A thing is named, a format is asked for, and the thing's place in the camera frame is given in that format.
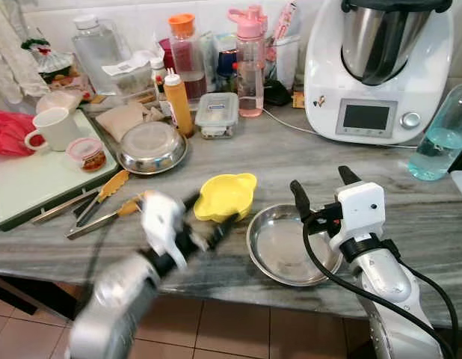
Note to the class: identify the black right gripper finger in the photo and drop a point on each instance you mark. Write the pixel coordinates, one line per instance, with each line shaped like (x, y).
(349, 176)
(300, 197)

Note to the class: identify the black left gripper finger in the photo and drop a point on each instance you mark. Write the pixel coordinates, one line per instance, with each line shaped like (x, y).
(222, 228)
(192, 201)

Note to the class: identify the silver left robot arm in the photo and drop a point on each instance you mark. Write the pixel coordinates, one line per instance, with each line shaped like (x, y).
(115, 303)

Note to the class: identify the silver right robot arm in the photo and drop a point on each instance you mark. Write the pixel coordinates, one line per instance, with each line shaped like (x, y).
(388, 288)

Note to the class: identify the yellow plastic bowl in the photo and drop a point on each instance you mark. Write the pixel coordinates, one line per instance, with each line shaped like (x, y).
(225, 196)

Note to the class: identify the shallow steel plate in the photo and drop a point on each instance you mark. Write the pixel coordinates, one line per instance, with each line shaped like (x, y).
(279, 243)

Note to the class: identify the lidded steel bowl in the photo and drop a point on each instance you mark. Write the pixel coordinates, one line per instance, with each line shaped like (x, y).
(150, 146)

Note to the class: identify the orange-tipped steel tongs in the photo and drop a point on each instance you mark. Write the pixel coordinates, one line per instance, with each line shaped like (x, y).
(111, 187)
(96, 226)

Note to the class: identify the clear clip-lid food box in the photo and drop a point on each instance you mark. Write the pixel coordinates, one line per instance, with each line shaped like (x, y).
(216, 116)

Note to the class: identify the blue-capped clear water bottle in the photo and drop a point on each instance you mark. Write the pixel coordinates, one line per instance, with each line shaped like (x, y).
(440, 146)

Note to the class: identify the orange squeeze sauce bottle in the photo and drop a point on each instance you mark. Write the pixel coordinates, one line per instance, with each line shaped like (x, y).
(179, 105)

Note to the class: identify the white kitchen cooking machine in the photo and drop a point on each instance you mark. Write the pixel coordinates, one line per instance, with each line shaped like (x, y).
(377, 75)

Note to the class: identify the small black object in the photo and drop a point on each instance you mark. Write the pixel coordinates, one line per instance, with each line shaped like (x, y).
(276, 93)

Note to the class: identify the brown paper bag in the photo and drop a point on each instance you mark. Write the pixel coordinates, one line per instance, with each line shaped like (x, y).
(122, 120)

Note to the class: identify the small pink-lidded plastic tub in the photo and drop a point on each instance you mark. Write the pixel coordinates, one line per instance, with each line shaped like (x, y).
(87, 153)

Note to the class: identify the small white-capped bottle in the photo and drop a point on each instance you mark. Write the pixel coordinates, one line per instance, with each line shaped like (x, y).
(158, 75)

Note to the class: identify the pink-capped clear water bottle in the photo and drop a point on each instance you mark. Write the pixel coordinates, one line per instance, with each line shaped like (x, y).
(250, 71)

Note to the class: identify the orange-capped clear bottle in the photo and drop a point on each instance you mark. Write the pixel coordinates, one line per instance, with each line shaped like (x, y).
(188, 63)

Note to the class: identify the clear labelled plastic container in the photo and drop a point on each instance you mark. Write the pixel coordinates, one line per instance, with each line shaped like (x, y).
(130, 75)

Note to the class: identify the white ceramic mug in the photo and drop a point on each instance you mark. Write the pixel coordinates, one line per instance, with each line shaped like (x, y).
(57, 129)

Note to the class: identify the red and white packet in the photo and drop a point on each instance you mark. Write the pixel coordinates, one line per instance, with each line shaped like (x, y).
(285, 34)

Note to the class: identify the white green-edged tray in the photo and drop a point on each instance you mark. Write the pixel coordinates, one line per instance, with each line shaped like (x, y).
(37, 183)

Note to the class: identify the pale pink bowl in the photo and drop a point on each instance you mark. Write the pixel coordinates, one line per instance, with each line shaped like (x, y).
(59, 99)

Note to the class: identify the clear plastic pitcher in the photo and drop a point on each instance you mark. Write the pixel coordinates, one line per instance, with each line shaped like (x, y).
(96, 48)

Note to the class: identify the red plastic bag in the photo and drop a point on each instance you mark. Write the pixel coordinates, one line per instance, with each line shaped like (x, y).
(8, 133)

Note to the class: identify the white lace cloth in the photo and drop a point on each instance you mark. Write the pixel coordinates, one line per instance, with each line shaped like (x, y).
(10, 60)

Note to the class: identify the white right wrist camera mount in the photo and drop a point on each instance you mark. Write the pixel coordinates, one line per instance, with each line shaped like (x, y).
(359, 213)

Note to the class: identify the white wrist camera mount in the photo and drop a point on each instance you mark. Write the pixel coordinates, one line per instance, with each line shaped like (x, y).
(359, 213)
(162, 221)

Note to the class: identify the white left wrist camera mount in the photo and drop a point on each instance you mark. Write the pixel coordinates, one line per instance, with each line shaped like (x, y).
(162, 221)

